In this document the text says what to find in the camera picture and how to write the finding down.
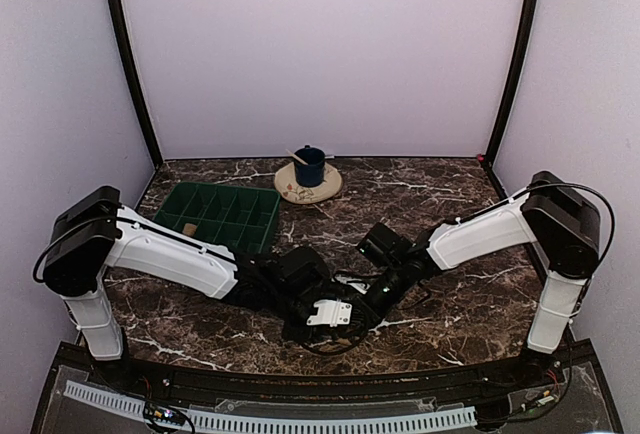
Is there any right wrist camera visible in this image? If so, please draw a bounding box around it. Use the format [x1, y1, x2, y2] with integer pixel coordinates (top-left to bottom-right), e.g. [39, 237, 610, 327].
[344, 279, 370, 294]

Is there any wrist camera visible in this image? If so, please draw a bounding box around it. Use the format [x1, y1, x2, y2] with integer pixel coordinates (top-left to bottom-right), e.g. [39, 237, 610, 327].
[306, 299, 352, 328]
[344, 279, 370, 294]

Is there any white slotted cable duct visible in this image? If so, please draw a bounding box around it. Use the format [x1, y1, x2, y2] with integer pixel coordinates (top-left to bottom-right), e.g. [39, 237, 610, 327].
[63, 380, 477, 433]

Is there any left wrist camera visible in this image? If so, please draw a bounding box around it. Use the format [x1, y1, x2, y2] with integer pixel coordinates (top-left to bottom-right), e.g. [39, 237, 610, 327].
[306, 299, 352, 328]

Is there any left camera black cable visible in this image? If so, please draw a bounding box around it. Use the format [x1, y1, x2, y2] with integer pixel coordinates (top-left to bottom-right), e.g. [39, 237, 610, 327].
[239, 253, 371, 356]

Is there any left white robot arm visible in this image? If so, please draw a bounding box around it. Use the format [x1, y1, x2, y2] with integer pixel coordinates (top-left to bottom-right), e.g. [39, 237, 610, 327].
[32, 186, 350, 390]

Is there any black front rail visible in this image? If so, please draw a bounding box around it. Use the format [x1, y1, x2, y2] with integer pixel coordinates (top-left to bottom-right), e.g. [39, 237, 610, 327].
[131, 359, 522, 403]

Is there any camera black cable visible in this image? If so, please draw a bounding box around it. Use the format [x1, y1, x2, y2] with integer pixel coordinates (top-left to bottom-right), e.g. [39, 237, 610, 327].
[509, 182, 616, 315]
[239, 253, 371, 356]

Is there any right black frame post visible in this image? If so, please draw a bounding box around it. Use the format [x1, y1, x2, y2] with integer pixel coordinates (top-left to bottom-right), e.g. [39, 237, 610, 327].
[483, 0, 538, 170]

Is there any green divided plastic tray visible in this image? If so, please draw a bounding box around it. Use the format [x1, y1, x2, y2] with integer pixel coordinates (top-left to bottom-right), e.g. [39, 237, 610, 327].
[154, 182, 280, 254]

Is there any beige floral round mat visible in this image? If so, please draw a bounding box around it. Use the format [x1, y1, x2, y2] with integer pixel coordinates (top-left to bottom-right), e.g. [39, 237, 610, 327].
[273, 160, 344, 204]

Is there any left black frame post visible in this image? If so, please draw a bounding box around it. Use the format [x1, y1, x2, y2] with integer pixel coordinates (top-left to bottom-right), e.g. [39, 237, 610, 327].
[107, 0, 164, 170]

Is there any wooden stick in mug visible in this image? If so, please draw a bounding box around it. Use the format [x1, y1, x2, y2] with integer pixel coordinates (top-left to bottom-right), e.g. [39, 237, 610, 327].
[286, 149, 308, 166]

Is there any dark blue mug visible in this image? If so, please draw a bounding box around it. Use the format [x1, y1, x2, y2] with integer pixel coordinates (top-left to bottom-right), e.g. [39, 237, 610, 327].
[294, 145, 326, 188]

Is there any right camera black cable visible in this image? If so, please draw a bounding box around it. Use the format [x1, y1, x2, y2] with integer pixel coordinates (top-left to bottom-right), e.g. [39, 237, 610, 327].
[509, 182, 616, 315]

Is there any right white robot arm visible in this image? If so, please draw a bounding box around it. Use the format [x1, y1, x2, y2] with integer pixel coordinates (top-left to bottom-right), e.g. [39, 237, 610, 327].
[358, 171, 606, 388]

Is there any plain brown sock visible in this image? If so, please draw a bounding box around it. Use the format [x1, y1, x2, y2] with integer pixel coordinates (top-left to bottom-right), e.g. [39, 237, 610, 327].
[182, 223, 197, 237]

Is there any black frame post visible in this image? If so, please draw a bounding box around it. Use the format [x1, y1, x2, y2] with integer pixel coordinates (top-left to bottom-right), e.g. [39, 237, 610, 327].
[107, 0, 164, 170]
[483, 0, 538, 170]

